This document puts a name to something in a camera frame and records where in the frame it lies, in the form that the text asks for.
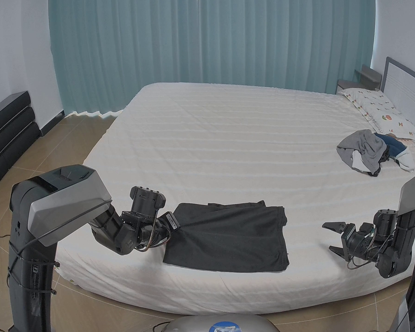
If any grey bedside table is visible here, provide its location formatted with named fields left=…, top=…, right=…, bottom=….
left=337, top=64, right=382, bottom=94

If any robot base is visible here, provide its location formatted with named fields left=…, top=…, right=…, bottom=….
left=164, top=315, right=275, bottom=332

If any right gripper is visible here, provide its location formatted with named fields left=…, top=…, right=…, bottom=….
left=322, top=222, right=376, bottom=263

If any black chest of drawers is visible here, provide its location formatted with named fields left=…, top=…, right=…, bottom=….
left=0, top=91, right=40, bottom=200

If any blue-green curtain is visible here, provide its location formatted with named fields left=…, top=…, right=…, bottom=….
left=48, top=0, right=377, bottom=115

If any bed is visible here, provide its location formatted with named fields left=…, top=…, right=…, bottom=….
left=53, top=57, right=415, bottom=315

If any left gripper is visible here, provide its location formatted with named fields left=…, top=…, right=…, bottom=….
left=147, top=211, right=181, bottom=248

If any black T-shirt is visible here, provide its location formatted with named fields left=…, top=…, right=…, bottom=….
left=163, top=200, right=290, bottom=273

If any white printed pillow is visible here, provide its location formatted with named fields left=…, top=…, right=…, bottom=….
left=339, top=88, right=415, bottom=141

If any pile of clothes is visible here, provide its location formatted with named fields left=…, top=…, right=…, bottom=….
left=336, top=129, right=415, bottom=177

